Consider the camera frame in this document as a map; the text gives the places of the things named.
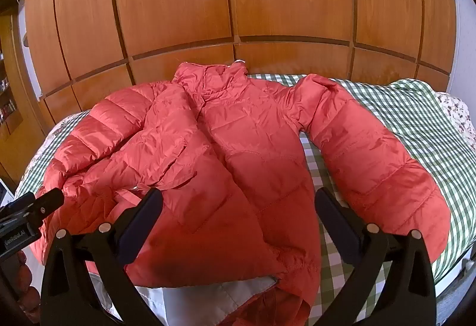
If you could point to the wooden door with shelf niche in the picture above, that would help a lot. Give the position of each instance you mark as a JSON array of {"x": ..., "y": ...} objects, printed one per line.
[{"x": 20, "y": 147}]

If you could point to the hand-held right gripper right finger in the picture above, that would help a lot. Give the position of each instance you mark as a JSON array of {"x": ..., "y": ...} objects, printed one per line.
[{"x": 334, "y": 227}]

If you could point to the person's left hand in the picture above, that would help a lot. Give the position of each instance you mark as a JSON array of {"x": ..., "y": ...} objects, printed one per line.
[{"x": 28, "y": 292}]

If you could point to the white mattress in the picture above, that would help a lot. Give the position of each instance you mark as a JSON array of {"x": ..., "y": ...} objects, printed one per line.
[{"x": 457, "y": 290}]

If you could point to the group of small shelf bottles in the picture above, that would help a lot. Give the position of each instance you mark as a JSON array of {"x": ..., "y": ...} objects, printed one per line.
[{"x": 6, "y": 99}]

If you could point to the red puffer jacket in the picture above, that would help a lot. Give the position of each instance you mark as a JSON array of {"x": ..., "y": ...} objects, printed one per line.
[{"x": 241, "y": 132}]

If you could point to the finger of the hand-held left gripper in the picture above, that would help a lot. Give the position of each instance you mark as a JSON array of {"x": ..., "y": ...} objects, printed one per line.
[{"x": 50, "y": 201}]

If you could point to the green checked bed sheet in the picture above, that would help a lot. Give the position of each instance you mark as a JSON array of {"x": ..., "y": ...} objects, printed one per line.
[{"x": 409, "y": 117}]

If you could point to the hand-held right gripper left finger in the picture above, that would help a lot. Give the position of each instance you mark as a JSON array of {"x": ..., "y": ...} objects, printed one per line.
[{"x": 139, "y": 231}]

